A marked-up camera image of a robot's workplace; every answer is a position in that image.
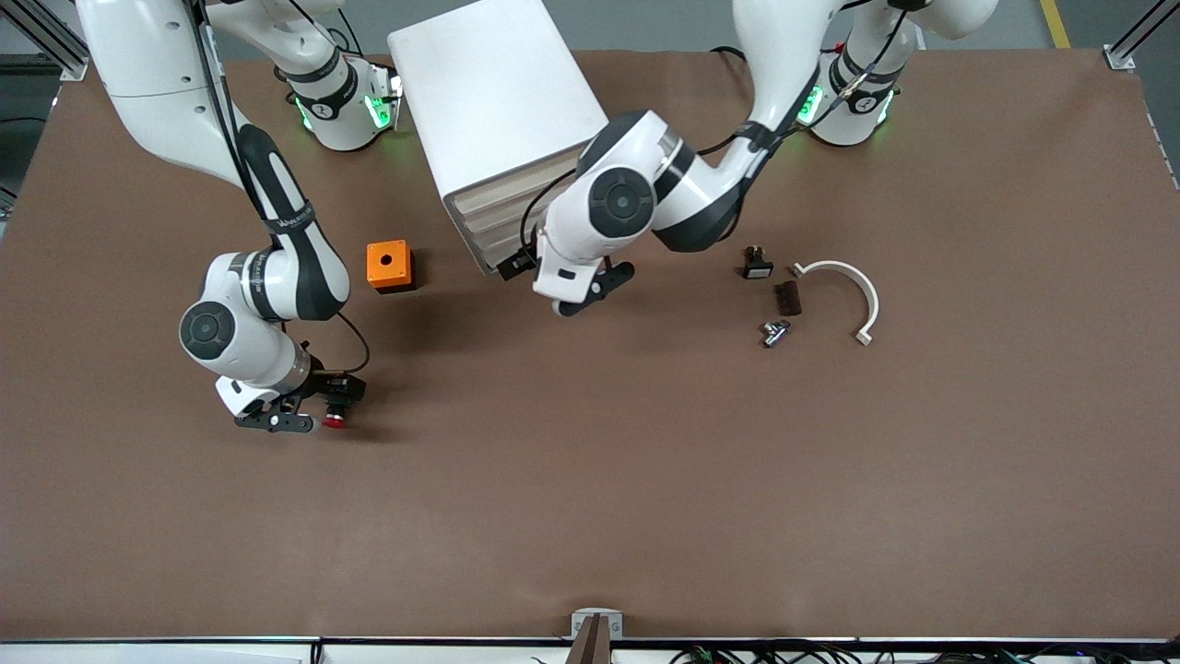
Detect orange box with hole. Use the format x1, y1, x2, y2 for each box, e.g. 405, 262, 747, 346
366, 240, 417, 294

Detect brown wedge piece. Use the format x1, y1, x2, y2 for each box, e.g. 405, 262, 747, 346
567, 613, 611, 664

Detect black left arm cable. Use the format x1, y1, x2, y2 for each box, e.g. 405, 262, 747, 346
519, 0, 914, 255

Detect white curved plastic bracket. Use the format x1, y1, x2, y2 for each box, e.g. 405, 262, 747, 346
790, 260, 880, 348

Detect grey metal bracket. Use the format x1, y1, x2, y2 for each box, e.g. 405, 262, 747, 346
571, 608, 624, 640

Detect aluminium frame profile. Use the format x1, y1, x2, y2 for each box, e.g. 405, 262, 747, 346
1103, 0, 1180, 72
0, 0, 125, 82

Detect tangled black cables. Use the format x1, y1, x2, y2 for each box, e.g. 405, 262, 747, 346
671, 644, 1180, 664

